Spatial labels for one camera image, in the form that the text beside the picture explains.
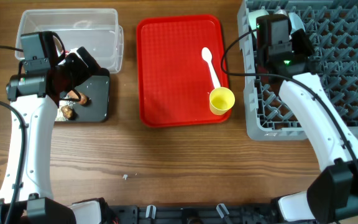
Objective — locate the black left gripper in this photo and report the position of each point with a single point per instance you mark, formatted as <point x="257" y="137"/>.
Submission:
<point x="82" y="71"/>

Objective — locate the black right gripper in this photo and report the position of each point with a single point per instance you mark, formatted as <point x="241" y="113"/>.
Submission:
<point x="301" y="43"/>

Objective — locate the orange carrot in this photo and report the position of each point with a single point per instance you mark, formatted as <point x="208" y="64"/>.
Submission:
<point x="78" y="97"/>

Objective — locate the light blue plate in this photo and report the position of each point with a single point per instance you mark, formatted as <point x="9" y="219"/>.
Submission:
<point x="296" y="22"/>

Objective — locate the brown food scrap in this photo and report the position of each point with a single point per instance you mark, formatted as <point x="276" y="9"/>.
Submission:
<point x="67" y="112"/>

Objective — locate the mint green bowl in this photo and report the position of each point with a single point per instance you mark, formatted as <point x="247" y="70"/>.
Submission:
<point x="255" y="14"/>

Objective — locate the yellow plastic cup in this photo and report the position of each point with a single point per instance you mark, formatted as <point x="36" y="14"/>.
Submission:
<point x="221" y="100"/>

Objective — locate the white plastic spoon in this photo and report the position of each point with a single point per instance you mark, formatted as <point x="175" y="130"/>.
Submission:
<point x="207" y="57"/>

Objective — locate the light blue bowl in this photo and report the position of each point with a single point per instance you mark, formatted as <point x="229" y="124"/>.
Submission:
<point x="281" y="11"/>

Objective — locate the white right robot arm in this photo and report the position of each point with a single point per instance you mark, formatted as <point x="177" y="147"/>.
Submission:
<point x="333" y="196"/>

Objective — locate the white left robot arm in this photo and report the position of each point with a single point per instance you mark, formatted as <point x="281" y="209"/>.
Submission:
<point x="26" y="195"/>

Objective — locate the grey dishwasher rack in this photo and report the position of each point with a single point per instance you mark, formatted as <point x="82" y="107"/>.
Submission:
<point x="332" y="27"/>

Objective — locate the black plastic tray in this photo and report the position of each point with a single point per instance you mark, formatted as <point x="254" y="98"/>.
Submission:
<point x="96" y="88"/>

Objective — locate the clear plastic bin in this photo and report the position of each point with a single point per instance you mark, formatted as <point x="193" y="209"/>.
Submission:
<point x="95" y="29"/>

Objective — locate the red serving tray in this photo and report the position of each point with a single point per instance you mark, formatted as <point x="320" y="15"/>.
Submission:
<point x="174" y="81"/>

